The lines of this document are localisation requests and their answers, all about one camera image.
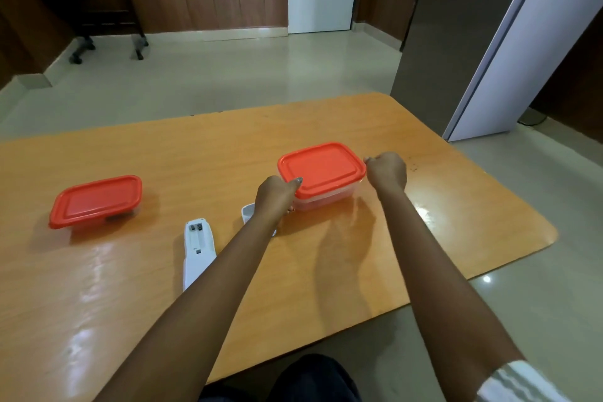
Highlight person's left hand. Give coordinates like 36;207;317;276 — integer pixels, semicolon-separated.
254;176;303;226

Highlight person's right hand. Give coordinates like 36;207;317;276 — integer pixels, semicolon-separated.
365;151;409;196

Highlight clear container with red lid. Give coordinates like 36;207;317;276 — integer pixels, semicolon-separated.
48;175;143;231
277;142;367;213

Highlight person's right forearm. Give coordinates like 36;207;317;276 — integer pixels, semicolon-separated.
377;189;527;402

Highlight person's left forearm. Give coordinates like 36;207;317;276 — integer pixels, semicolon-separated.
93;209;289;402

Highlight white battery cover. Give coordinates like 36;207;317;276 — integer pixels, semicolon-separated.
241;202;278;238

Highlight white remote control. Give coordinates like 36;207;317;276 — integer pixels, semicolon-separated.
182;219;218;293

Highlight tall grey and white cabinet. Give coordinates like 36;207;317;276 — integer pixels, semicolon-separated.
389;0;603;143

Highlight person's dark trousers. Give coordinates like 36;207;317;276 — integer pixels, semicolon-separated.
198;353;363;402

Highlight white striped sleeve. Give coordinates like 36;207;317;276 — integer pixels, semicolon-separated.
476;359;573;402

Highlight black cable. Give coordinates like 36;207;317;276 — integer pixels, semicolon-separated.
518;109;550;127

